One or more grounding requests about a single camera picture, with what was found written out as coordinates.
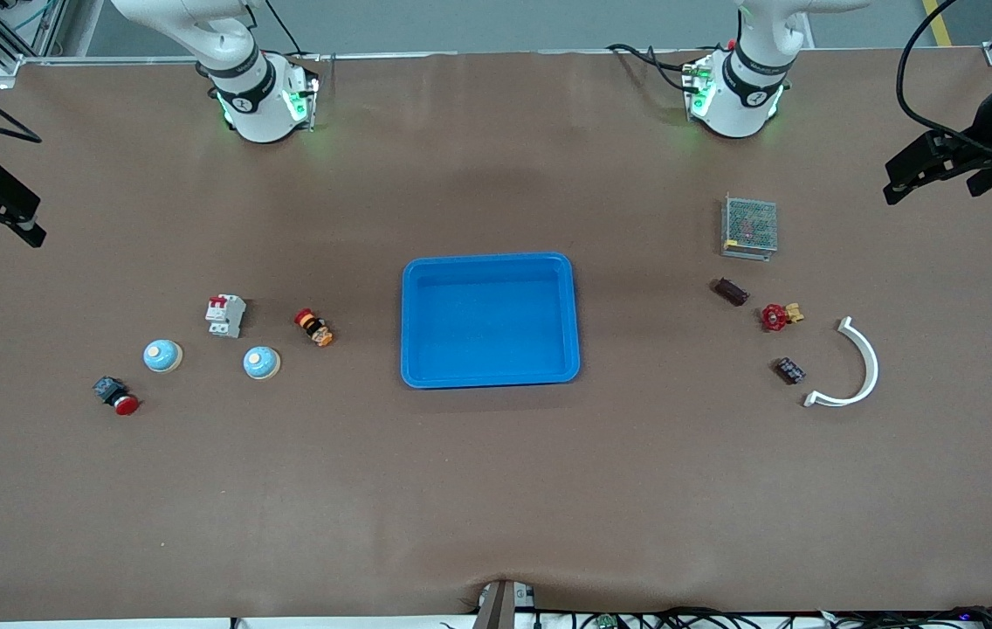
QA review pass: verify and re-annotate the blue bell cream button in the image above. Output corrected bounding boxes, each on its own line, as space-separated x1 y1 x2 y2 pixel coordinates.
143 339 183 374
243 346 281 381

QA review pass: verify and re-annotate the blue plastic tray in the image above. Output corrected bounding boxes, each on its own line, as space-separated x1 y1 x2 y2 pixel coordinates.
400 252 582 390

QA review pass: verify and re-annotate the metal mesh power supply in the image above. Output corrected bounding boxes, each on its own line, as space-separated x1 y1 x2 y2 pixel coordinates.
720 194 779 262

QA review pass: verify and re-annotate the red mushroom push button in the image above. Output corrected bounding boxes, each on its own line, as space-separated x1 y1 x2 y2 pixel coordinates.
93 376 141 417

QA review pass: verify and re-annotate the white curved plastic piece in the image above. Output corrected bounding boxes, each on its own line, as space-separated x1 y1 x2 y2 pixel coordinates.
803 316 880 409

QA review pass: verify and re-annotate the white red circuit breaker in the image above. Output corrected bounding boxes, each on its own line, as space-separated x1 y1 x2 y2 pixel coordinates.
205 294 247 339

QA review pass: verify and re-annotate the orange red push button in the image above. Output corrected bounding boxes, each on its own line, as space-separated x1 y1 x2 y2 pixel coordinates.
293 308 334 348

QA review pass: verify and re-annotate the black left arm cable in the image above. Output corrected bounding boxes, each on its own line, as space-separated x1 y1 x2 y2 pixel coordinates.
895 0 992 160

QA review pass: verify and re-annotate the black left base cable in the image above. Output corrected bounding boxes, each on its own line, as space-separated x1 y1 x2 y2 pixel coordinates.
607 42 702 95

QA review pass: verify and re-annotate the black base cable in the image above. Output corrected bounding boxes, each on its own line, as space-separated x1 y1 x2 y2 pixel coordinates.
265 0 322 60
607 42 702 95

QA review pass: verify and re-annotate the black right base cable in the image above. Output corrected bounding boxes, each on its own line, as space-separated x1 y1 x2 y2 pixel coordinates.
265 0 322 60

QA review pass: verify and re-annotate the black cable bundle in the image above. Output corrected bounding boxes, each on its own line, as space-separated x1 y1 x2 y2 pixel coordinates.
540 606 992 629

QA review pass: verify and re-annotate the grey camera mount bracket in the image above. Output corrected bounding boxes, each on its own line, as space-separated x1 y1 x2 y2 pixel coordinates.
472 578 537 629

